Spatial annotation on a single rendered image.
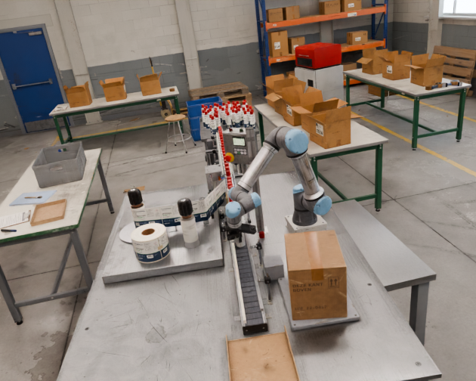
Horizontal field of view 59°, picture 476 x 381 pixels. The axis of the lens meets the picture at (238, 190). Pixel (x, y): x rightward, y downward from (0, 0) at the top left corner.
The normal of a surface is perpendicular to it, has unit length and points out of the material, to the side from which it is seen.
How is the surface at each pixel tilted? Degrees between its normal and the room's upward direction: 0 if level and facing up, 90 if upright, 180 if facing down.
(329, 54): 90
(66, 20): 90
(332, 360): 0
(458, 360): 0
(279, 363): 0
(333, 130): 91
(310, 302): 90
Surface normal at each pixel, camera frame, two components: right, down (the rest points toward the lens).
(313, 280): -0.04, 0.42
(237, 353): -0.12, -0.90
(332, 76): 0.39, 0.34
